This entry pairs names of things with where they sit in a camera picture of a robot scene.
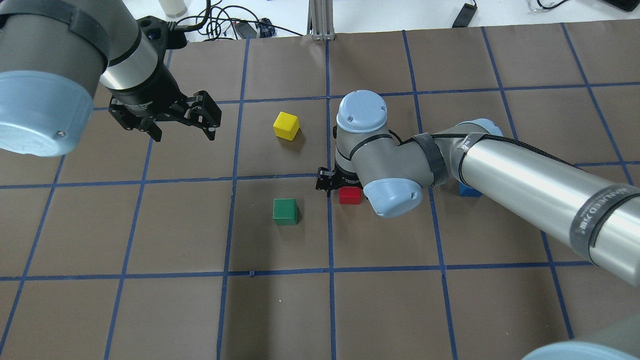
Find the yellow block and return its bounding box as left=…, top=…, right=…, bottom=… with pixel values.
left=272, top=111, right=300, bottom=142

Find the black power adapter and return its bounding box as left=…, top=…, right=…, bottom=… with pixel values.
left=451, top=2, right=478, bottom=28

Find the blue block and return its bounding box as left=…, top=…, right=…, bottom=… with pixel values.
left=458, top=182, right=483, bottom=198

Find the aluminium frame post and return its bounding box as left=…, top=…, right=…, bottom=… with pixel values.
left=306, top=0, right=336, bottom=41

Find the red block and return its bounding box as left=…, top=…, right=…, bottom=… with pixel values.
left=338, top=186, right=362, bottom=205

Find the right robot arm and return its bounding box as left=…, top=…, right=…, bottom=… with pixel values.
left=316, top=89, right=640, bottom=287

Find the white bottle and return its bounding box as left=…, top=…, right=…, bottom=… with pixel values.
left=158, top=0, right=188, bottom=19

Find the green block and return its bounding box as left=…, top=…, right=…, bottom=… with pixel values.
left=272, top=198, right=300, bottom=226

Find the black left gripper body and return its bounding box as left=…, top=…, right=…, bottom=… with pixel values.
left=108, top=64, right=188, bottom=131

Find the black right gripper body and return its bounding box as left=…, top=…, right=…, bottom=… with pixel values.
left=328, top=167, right=361, bottom=191

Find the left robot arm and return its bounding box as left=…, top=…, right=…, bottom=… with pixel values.
left=0, top=0, right=222, bottom=157

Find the black braided cable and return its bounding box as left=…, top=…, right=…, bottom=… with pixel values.
left=390, top=131, right=591, bottom=173

